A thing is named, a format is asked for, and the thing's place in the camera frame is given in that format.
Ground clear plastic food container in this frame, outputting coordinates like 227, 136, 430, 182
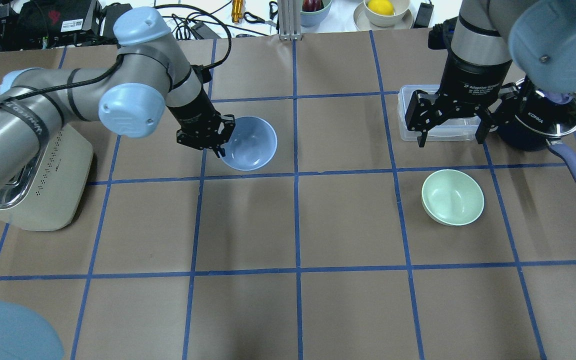
397, 84, 481, 142

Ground dark blue saucepan with lid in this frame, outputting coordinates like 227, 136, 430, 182
493, 78, 576, 183

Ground yellow handled screwdriver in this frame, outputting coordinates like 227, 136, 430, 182
231, 0, 245, 24

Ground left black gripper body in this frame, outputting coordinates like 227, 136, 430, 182
167, 88, 233, 149

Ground scissors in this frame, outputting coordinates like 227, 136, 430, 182
243, 0, 279, 29

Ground green bowl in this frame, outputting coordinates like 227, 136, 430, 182
420, 169, 486, 227

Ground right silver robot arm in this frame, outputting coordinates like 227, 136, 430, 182
405, 0, 576, 148

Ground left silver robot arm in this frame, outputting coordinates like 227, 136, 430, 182
0, 6, 236, 189

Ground black power adapter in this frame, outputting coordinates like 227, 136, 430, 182
412, 0, 434, 28

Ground blue bowl with fruit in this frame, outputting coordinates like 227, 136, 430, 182
300, 0, 332, 27

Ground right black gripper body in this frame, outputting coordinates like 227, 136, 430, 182
405, 55, 512, 132

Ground black electronics box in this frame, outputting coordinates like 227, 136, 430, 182
12, 0, 102, 50

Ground beige plate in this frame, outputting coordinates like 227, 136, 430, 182
353, 0, 414, 31

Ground aluminium frame post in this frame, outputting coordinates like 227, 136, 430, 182
277, 0, 302, 42

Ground cream toaster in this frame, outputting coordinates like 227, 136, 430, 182
0, 125, 94, 231

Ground beige bowl with lemon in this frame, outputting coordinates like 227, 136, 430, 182
363, 0, 410, 27

